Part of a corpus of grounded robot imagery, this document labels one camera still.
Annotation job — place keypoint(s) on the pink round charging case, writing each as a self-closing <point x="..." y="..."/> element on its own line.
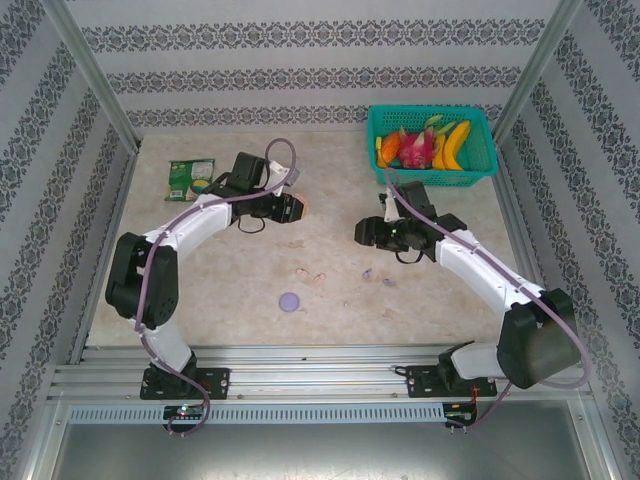
<point x="306" y="207"/>

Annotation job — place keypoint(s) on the purple round charging case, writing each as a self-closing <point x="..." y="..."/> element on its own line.
<point x="289" y="302"/>

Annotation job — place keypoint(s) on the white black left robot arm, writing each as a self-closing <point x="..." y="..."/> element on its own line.
<point x="190" y="220"/>

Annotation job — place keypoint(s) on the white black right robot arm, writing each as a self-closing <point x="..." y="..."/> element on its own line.
<point x="480" y="270"/>

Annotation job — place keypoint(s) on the green snack bag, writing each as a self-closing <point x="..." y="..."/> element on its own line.
<point x="192" y="180"/>

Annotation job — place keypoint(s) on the yellow orange fruit slice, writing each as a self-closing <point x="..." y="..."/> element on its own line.
<point x="384" y="162"/>

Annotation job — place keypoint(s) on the pink dragon fruit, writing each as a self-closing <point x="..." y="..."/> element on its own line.
<point x="415" y="150"/>

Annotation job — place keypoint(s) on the orange toy fruit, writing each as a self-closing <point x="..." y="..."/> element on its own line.
<point x="391" y="145"/>

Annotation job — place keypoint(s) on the yellow banana bunch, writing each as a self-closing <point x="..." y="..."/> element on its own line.
<point x="452" y="145"/>

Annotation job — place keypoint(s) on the teal plastic basket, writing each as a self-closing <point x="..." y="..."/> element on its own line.
<point x="480" y="155"/>

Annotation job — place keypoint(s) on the small circuit board green light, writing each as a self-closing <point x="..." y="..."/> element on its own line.
<point x="185" y="411"/>

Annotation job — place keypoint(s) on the grey metal shelf panel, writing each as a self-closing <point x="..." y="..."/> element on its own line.
<point x="320" y="455"/>

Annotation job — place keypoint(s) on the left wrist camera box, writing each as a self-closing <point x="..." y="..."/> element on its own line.
<point x="280" y="170"/>

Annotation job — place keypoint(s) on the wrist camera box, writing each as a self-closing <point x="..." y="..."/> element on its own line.
<point x="389" y="207"/>
<point x="280" y="170"/>

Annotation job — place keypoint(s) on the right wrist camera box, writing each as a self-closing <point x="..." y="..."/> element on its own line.
<point x="389" y="207"/>

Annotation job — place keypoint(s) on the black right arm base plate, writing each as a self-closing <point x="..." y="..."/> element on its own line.
<point x="420" y="382"/>

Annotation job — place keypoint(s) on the aluminium base rail beam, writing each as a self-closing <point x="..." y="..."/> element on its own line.
<point x="310" y="380"/>

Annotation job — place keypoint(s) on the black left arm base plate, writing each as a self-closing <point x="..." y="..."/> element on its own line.
<point x="220" y="382"/>

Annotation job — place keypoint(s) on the aluminium frame post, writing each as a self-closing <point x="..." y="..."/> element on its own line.
<point x="537" y="65"/>
<point x="90" y="70"/>

